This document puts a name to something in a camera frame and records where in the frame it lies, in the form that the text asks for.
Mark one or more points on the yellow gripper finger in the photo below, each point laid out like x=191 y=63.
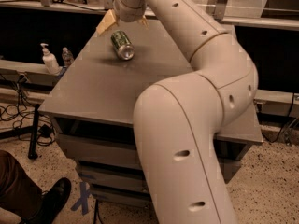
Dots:
x=110 y=19
x=143 y=21

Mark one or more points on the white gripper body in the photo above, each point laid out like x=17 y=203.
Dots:
x=130 y=13

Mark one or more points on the green soda can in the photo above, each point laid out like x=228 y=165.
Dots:
x=122 y=45

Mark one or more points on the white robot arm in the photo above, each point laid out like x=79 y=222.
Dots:
x=175 y=119

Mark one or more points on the clear plastic bottle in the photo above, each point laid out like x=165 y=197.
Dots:
x=67 y=56

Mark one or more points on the white pump bottle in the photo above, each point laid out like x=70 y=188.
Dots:
x=50 y=60

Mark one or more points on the grey drawer cabinet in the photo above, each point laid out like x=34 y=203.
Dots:
x=93 y=106

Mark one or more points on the black stand leg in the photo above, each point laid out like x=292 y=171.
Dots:
x=32 y=155

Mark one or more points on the black leather shoe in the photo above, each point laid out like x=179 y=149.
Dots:
x=53 y=202

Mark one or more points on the brown trouser leg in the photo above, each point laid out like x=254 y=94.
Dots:
x=19 y=194

